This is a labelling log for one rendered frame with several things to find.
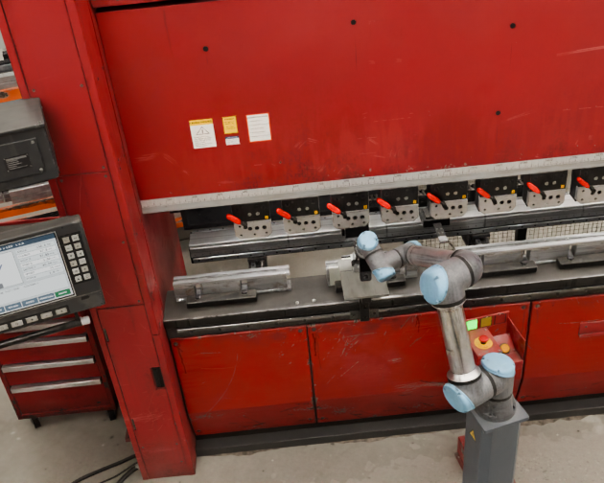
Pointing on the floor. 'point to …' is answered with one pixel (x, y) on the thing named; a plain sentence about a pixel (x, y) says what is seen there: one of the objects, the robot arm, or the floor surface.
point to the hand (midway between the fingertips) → (362, 266)
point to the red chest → (54, 364)
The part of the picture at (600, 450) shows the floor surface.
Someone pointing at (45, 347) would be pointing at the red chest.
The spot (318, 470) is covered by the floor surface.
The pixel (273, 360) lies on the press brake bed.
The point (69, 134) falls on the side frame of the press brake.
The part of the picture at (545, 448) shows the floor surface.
